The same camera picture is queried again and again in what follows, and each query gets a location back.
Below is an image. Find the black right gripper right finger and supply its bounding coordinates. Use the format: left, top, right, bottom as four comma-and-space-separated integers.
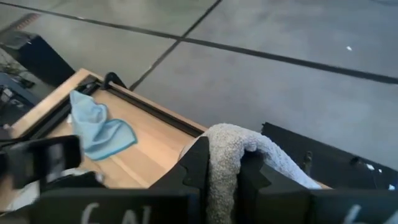
238, 151, 309, 224

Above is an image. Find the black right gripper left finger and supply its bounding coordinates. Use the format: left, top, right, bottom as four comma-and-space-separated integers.
149, 136, 211, 224

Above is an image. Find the grey waffle towel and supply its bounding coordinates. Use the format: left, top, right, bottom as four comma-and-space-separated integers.
178, 123, 323, 224

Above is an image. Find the light blue microfiber towel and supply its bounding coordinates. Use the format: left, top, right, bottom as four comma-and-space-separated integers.
68, 90, 138, 161

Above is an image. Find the black equipment case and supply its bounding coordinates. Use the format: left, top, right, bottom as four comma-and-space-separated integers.
17, 34, 76, 88

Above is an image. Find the black aluminium table frame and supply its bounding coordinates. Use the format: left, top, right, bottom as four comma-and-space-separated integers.
18, 71, 206, 141

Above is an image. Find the black hook bracket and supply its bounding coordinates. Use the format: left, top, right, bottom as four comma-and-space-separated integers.
99, 72, 127, 90

